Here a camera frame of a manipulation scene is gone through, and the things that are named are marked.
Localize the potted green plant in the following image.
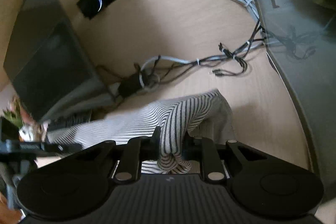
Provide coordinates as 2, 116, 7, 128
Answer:
2, 97, 48, 143

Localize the black computer monitor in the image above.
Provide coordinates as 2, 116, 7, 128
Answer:
3, 0, 114, 122

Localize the grey striped knit garment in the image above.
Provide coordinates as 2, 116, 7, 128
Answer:
47, 90, 235, 174

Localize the black keyboard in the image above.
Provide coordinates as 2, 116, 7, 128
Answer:
47, 110, 92, 132

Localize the black USB cable pair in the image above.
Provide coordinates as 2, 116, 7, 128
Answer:
208, 61, 248, 77

